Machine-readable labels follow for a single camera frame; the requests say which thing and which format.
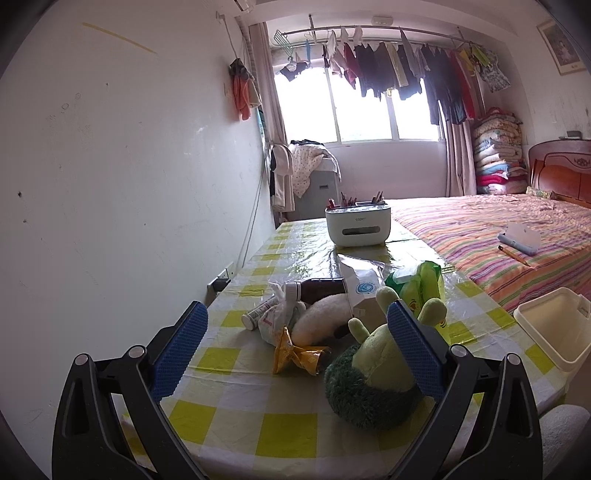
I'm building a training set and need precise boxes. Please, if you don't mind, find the green snack bag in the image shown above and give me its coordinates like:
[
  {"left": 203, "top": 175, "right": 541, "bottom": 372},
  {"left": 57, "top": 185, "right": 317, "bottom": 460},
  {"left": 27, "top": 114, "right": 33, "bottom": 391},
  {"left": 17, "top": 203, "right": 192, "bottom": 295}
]
[{"left": 386, "top": 260, "right": 451, "bottom": 344}]

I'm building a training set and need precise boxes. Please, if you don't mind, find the white printed paper cup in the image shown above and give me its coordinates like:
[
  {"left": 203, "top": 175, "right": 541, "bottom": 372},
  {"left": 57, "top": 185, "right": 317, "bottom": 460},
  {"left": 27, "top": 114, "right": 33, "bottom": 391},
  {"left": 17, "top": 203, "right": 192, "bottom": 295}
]
[{"left": 242, "top": 295, "right": 280, "bottom": 331}]

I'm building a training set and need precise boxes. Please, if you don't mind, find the gold snack wrapper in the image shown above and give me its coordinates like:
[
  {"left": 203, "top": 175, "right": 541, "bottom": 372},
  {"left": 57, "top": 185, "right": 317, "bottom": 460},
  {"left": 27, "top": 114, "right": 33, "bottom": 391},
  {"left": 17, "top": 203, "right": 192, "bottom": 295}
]
[{"left": 273, "top": 327, "right": 332, "bottom": 376}]

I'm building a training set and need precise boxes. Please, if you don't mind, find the white paper carton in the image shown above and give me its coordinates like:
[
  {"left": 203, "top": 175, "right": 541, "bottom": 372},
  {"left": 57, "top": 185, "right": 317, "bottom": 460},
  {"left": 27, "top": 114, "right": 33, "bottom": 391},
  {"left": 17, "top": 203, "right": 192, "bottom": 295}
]
[{"left": 337, "top": 254, "right": 398, "bottom": 333}]

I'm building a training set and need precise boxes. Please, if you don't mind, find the brown bottle blue label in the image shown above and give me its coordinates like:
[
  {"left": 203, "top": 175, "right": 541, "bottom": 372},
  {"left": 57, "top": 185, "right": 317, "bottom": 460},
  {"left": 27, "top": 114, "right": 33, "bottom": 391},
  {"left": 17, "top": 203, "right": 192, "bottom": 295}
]
[{"left": 298, "top": 278, "right": 346, "bottom": 304}]

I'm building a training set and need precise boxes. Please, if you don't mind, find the white plastic bag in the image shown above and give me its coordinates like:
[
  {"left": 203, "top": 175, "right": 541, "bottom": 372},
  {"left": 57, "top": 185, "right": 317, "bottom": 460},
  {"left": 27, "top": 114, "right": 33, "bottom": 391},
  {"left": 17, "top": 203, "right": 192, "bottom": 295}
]
[{"left": 257, "top": 282, "right": 307, "bottom": 347}]

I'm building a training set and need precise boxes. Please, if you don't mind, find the cream plastic trash bin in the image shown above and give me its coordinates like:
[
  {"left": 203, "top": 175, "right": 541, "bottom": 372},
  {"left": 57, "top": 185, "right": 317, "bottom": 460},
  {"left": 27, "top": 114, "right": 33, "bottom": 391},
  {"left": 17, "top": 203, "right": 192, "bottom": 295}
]
[{"left": 513, "top": 287, "right": 590, "bottom": 376}]

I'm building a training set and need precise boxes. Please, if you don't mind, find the grey trouser knee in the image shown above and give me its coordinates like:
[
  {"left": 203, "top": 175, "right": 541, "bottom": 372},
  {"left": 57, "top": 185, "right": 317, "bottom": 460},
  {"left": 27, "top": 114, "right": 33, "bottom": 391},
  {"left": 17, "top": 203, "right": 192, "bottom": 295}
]
[{"left": 540, "top": 404, "right": 590, "bottom": 479}]

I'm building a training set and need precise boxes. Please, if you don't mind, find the green plush toy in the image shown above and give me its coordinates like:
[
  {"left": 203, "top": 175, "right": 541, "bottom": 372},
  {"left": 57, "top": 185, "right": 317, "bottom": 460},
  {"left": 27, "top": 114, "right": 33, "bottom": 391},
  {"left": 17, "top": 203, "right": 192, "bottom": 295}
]
[{"left": 323, "top": 285, "right": 448, "bottom": 431}]

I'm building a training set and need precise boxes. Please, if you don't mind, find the yellow checkered tablecloth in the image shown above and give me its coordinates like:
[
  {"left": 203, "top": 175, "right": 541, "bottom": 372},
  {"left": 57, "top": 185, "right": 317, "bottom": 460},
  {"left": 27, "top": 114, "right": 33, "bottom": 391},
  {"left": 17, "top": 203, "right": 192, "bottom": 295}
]
[{"left": 120, "top": 217, "right": 568, "bottom": 480}]

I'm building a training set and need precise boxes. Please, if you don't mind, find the yellow pencil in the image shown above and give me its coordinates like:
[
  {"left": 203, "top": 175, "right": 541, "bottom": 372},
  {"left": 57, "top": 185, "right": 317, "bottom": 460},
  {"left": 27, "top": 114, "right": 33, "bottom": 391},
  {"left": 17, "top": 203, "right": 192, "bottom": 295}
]
[{"left": 497, "top": 245, "right": 531, "bottom": 267}]

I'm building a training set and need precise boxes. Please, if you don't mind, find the black power adapter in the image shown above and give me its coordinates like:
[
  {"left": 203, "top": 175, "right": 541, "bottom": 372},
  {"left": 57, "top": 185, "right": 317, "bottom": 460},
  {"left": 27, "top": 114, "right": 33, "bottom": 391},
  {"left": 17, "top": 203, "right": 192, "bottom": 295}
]
[{"left": 207, "top": 276, "right": 231, "bottom": 296}]

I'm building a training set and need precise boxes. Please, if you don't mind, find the striped bed sheet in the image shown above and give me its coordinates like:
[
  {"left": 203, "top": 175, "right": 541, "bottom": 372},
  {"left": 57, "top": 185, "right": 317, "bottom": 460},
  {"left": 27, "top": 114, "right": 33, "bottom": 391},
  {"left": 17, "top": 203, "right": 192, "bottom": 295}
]
[{"left": 389, "top": 192, "right": 591, "bottom": 315}]

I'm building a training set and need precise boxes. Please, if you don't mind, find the white desk organizer box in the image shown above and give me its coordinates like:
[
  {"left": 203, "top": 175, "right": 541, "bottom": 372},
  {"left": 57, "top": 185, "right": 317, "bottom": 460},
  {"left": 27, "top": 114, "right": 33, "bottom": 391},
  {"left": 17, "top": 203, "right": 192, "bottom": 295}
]
[{"left": 325, "top": 197, "right": 392, "bottom": 248}]

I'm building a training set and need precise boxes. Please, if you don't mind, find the stack of folded quilts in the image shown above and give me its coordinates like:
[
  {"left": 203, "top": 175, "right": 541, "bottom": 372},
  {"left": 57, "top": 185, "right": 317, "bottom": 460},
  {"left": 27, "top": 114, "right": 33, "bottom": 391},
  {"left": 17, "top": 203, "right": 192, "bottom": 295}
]
[{"left": 472, "top": 107, "right": 529, "bottom": 195}]

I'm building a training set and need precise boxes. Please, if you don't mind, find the red wooden headboard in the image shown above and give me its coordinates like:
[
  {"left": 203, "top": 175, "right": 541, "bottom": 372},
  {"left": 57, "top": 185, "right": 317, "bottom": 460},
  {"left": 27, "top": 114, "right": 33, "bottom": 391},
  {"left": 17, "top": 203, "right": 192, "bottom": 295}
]
[{"left": 528, "top": 140, "right": 591, "bottom": 208}]

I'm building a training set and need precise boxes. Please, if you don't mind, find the pink right curtain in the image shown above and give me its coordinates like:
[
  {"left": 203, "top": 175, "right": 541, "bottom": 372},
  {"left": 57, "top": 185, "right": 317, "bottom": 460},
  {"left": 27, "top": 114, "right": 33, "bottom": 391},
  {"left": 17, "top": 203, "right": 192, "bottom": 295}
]
[{"left": 440, "top": 111, "right": 477, "bottom": 197}]

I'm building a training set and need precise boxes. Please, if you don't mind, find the pink curtain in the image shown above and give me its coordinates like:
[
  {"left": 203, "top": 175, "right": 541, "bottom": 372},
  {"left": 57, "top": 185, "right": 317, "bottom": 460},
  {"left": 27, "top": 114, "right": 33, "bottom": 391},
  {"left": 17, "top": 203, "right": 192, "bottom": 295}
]
[
  {"left": 249, "top": 22, "right": 287, "bottom": 144},
  {"left": 440, "top": 111, "right": 477, "bottom": 197}
]

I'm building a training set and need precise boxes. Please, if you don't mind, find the grey cabinet with clothes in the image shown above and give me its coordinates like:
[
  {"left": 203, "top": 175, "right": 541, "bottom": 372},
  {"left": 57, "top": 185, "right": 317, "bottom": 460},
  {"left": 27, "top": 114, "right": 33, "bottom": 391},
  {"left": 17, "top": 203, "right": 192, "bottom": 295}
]
[{"left": 267, "top": 139, "right": 342, "bottom": 221}]

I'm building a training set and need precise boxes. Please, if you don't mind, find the hanging clothes row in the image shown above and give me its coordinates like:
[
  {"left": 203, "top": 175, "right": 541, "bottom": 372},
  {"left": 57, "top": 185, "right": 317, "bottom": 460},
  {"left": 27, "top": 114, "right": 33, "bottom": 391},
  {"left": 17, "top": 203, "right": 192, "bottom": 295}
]
[{"left": 271, "top": 25, "right": 512, "bottom": 127}]

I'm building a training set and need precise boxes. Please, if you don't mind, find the pink left curtain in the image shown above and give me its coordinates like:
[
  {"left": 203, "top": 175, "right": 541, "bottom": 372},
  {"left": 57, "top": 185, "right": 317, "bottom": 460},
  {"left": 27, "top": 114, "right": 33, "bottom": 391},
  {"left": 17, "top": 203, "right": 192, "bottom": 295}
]
[{"left": 249, "top": 22, "right": 287, "bottom": 144}]

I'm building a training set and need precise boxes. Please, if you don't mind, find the orange garment on wall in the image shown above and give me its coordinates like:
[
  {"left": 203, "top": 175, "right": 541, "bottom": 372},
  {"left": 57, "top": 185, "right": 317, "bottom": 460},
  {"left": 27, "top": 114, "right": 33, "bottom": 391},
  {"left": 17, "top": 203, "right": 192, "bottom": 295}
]
[{"left": 228, "top": 58, "right": 260, "bottom": 121}]

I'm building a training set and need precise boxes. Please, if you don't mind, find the framed wall picture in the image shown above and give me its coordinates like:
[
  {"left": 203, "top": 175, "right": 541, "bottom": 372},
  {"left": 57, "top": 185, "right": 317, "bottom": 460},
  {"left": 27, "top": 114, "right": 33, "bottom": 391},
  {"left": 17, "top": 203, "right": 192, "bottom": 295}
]
[{"left": 537, "top": 19, "right": 586, "bottom": 76}]

